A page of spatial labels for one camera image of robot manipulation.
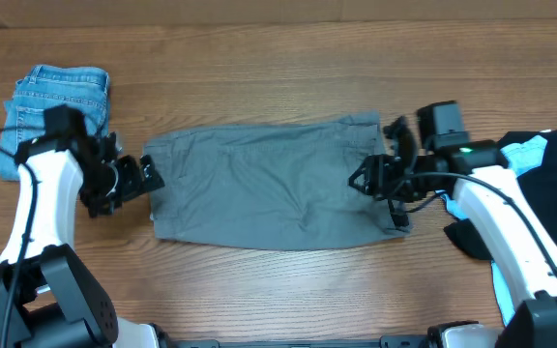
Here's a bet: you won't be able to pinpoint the grey shorts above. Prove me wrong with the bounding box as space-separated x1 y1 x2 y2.
144 111 411 250

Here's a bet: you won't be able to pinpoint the light blue shirt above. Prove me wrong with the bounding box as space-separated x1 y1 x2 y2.
441 135 547 326

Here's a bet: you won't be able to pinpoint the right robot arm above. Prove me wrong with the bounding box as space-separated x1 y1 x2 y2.
348 101 557 348

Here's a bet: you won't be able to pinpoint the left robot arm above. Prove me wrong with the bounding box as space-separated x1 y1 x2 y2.
0 104 171 348

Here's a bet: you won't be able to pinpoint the folded blue jeans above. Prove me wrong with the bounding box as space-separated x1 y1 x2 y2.
0 65 110 154

